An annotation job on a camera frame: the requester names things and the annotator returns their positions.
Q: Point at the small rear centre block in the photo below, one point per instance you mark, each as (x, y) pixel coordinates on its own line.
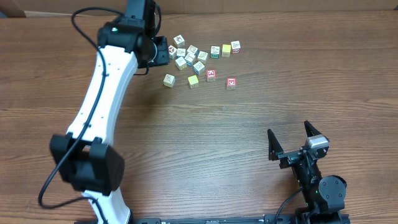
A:
(181, 52)

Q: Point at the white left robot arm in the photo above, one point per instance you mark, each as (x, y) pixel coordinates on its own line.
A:
(127, 46)

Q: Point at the yellow top hand block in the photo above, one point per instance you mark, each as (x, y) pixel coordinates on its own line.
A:
(226, 50)

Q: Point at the far left cluster block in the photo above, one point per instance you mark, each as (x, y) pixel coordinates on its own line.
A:
(172, 52)

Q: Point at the red E block rear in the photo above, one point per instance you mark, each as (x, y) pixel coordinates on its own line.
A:
(210, 75)

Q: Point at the green B letter block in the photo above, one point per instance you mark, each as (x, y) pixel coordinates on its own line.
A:
(215, 51)

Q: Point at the red e block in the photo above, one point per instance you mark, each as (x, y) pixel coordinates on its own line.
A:
(231, 83)
(210, 75)

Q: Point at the blue edged centre block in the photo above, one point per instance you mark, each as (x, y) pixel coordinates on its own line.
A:
(190, 59)

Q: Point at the far rear cluster block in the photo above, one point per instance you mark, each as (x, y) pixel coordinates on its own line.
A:
(179, 41)

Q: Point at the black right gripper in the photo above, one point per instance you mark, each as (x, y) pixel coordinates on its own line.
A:
(290, 157)

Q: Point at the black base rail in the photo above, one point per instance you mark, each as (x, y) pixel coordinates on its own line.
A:
(267, 219)

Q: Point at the brown cardboard backdrop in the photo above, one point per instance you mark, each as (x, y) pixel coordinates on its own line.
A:
(20, 8)

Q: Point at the blue edged block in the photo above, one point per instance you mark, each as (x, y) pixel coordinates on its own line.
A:
(193, 50)
(190, 59)

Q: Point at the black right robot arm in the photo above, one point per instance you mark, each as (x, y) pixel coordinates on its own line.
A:
(324, 196)

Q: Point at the blue edged rear block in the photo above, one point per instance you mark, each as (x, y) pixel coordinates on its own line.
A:
(193, 50)

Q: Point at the yellow G letter block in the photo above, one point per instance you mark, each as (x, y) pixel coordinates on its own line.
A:
(181, 63)

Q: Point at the red number 3 block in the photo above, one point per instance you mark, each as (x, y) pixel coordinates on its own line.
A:
(235, 47)

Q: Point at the yellow top picture block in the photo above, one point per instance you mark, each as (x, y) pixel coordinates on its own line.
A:
(193, 81)

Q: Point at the red E block front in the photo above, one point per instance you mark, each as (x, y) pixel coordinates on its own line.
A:
(231, 83)

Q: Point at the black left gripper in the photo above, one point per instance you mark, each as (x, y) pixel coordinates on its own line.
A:
(163, 55)

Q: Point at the plain wooden picture block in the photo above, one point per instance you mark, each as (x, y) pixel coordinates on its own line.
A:
(169, 80)

